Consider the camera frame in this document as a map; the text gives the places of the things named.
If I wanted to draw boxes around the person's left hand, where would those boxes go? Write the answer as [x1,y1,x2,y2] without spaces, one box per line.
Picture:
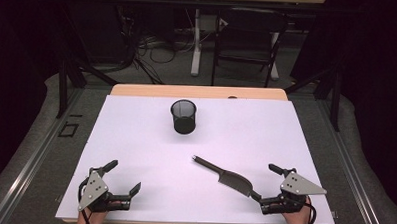
[76,206,110,224]

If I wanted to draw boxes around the black mesh cup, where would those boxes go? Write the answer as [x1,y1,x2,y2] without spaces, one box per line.
[169,98,198,136]

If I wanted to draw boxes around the black chair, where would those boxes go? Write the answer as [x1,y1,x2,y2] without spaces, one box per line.
[210,5,289,89]

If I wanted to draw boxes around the white table sheet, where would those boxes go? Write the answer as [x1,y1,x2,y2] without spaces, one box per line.
[55,92,340,224]

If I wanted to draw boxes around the right hand-held gripper black cable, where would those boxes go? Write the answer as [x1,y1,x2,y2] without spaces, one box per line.
[302,195,319,224]

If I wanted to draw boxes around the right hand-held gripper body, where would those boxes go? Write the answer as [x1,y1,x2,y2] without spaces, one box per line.
[258,166,329,218]

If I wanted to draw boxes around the hand-held gripper black cable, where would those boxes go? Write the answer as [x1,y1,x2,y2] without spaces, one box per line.
[302,195,319,224]
[77,177,95,224]

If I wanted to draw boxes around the aluminium floor rail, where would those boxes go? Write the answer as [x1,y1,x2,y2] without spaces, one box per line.
[0,84,85,224]
[311,99,392,224]

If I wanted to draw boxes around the light wooden table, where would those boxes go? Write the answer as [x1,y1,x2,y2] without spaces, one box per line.
[62,80,339,224]

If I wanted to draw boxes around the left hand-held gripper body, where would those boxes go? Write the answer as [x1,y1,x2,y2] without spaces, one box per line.
[77,167,132,214]

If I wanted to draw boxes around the left hand-held gripper black cable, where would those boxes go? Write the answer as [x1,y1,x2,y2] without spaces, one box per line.
[77,177,95,224]

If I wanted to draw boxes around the wooden desk with white legs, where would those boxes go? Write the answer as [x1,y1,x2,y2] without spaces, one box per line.
[171,0,326,82]

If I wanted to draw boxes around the black horizontal frame bar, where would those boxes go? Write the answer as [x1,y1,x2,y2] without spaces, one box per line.
[39,0,358,14]

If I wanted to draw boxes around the bundle of floor cables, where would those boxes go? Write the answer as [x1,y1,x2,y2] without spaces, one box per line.
[118,7,198,87]

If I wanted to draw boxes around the black metal frame stand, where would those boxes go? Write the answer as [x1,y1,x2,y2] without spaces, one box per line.
[54,53,121,121]
[283,61,343,133]

